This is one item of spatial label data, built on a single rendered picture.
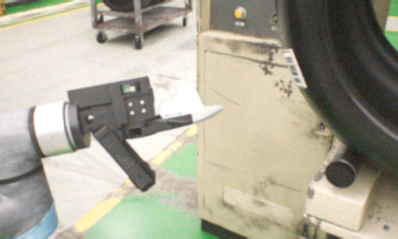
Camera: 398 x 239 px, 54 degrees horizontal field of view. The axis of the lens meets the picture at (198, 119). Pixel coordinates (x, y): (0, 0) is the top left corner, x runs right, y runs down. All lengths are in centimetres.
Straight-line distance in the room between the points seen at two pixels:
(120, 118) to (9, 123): 15
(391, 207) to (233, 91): 76
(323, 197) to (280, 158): 75
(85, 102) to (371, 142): 40
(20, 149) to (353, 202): 49
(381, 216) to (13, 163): 58
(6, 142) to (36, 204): 10
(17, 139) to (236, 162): 105
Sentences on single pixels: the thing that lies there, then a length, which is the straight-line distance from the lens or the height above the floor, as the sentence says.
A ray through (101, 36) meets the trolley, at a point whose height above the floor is 8.
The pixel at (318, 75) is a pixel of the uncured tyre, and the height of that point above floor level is 106.
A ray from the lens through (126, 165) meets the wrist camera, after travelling 56.
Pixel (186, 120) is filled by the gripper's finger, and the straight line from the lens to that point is 54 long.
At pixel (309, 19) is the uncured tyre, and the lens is 56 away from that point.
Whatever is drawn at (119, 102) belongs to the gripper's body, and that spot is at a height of 103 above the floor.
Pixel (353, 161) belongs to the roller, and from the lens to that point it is 65.
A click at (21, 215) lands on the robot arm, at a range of 61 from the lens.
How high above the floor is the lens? 125
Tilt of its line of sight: 27 degrees down
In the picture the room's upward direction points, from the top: straight up
